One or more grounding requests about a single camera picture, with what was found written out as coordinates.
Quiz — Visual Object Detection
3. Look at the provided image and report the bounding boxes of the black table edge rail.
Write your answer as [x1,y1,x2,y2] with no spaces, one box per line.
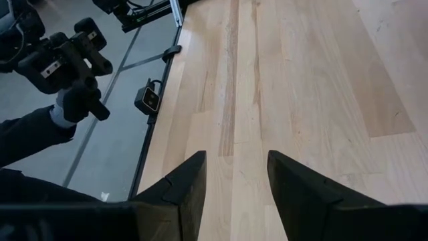
[128,25,184,202]

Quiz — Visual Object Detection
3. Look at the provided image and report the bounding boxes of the person's hand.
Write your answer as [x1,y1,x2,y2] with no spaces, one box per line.
[49,78,111,130]

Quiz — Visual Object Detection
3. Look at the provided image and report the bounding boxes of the black leader arm handle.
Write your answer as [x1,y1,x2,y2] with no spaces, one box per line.
[0,16,114,95]

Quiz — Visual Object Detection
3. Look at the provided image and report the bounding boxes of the black table-level camera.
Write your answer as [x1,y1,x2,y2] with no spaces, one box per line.
[134,78,164,116]

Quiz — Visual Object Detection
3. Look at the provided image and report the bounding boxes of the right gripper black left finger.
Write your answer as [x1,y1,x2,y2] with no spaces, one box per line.
[128,150,207,241]

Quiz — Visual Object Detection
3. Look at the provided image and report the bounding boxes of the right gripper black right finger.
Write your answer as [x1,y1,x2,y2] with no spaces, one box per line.
[267,150,428,241]

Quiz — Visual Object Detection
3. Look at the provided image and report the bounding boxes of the black rail clamp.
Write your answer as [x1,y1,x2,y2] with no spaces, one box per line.
[161,44,183,64]

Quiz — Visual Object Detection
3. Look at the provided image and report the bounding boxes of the person's forearm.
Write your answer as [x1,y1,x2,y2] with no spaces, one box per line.
[0,105,78,168]

